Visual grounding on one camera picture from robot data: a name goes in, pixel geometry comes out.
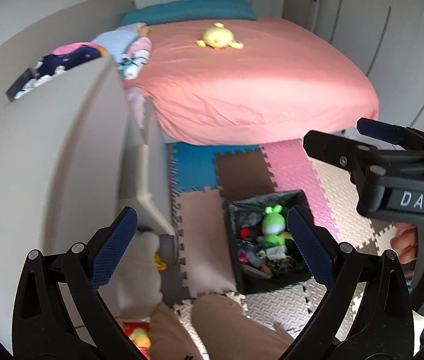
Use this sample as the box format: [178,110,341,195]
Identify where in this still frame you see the person right hand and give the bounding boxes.
[390,222,418,280]

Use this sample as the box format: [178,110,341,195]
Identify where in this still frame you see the wardrobe doors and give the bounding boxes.
[283,0,424,131]

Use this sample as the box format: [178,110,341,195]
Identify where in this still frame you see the foam puzzle floor mat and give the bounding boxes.
[159,140,420,346]

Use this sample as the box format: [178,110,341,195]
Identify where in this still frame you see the red plush toy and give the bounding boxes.
[237,228,254,239]

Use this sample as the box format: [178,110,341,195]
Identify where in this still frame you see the yellow duck plush toy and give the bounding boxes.
[195,23,244,50]

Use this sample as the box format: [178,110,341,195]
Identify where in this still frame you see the dark floral clothing pile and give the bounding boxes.
[6,42,109,102]

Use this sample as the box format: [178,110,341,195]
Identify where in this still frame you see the pink bed mattress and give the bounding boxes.
[125,18,380,146]

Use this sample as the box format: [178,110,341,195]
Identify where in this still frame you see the black lined trash bin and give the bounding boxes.
[225,190,313,295]

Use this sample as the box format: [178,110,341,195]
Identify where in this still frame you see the green frog plush toy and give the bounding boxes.
[257,205,286,246]

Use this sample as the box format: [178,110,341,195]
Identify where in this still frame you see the teal pillow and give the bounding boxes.
[119,0,258,26]

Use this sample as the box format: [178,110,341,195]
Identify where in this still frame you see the red yellow toy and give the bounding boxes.
[122,320,151,359]

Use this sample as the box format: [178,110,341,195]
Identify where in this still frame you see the light blue folded blanket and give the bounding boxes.
[92,23,150,61]

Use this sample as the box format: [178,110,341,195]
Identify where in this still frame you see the person beige trouser leg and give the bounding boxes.
[149,294,293,360]

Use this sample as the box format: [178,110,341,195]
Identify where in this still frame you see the white plush toy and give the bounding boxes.
[99,232,163,320]

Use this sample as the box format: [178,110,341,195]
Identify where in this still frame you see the beige dresser cabinet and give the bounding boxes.
[0,57,173,349]

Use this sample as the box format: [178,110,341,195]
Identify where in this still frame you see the pink white folded clothes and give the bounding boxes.
[116,37,153,80]

